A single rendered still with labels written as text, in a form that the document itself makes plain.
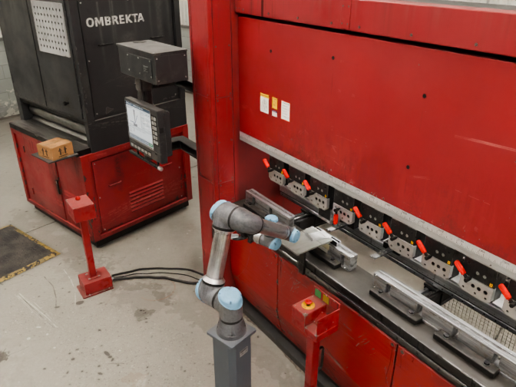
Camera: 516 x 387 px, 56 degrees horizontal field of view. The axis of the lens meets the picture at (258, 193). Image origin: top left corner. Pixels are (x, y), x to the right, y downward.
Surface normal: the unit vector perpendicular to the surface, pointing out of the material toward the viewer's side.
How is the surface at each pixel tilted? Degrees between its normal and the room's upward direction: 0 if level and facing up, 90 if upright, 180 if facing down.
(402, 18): 90
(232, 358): 90
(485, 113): 90
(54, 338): 0
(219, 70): 90
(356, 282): 0
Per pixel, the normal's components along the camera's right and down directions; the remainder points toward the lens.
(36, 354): 0.00, -0.90
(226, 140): 0.57, 0.36
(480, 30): -0.82, 0.25
